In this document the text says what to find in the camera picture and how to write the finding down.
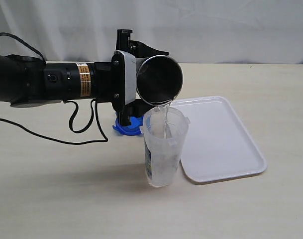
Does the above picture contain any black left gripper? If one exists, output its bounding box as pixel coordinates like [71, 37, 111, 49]
[94, 29, 169, 126]

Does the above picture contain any stainless steel cup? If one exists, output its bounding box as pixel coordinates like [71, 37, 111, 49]
[136, 55, 183, 106]

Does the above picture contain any blue plastic container lid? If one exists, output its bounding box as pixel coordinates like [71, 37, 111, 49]
[112, 117, 143, 136]

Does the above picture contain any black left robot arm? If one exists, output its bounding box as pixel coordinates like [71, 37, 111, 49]
[0, 29, 177, 126]

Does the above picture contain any clear plastic container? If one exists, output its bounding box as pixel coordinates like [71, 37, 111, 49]
[140, 106, 190, 188]

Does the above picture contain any white backdrop curtain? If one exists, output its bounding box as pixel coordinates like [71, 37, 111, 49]
[0, 0, 303, 64]

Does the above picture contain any white plastic tray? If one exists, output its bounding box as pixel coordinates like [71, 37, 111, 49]
[171, 96, 267, 184]

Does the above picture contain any black cable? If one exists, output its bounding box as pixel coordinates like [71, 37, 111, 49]
[0, 32, 109, 145]

